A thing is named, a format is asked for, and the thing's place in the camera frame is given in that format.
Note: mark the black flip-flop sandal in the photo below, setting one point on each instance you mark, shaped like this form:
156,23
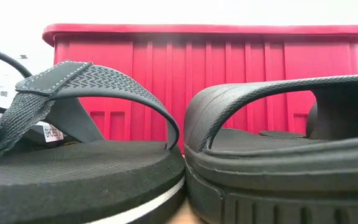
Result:
73,180

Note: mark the black slide sandal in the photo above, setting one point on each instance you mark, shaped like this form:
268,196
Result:
275,174

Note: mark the black flip-flop with label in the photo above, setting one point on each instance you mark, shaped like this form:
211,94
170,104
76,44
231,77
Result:
53,133

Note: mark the red plastic bin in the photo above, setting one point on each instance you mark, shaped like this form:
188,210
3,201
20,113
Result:
216,77

